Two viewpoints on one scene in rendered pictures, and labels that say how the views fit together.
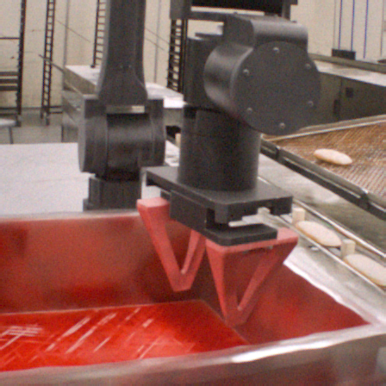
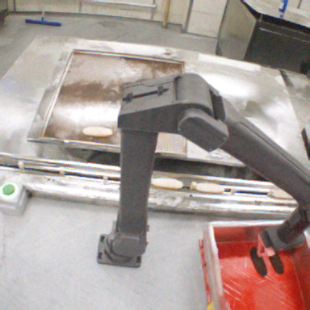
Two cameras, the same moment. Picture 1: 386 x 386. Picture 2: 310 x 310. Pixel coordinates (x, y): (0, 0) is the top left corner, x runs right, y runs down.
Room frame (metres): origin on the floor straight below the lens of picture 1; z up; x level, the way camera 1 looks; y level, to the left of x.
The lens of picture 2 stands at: (0.78, 0.42, 1.56)
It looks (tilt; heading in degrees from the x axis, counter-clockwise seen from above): 45 degrees down; 282
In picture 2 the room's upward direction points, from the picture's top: 11 degrees clockwise
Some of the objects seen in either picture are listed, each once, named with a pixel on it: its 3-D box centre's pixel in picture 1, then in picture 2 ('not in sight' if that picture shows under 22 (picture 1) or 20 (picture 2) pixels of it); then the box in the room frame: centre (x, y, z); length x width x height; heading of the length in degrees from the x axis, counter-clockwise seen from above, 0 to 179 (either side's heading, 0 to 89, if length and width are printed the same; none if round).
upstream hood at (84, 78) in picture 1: (116, 90); not in sight; (2.07, 0.25, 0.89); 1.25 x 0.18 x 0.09; 18
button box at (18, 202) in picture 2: not in sight; (14, 201); (1.24, 0.11, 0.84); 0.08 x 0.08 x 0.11; 18
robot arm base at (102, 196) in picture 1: (114, 207); (120, 245); (0.89, 0.10, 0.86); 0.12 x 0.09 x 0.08; 18
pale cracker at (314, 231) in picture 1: (318, 232); (167, 182); (0.84, -0.16, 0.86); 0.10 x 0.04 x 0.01; 18
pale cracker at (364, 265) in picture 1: (370, 268); (210, 187); (0.71, -0.20, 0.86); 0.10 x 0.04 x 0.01; 18
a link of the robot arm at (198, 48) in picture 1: (227, 72); (304, 217); (0.49, -0.02, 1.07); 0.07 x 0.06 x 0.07; 17
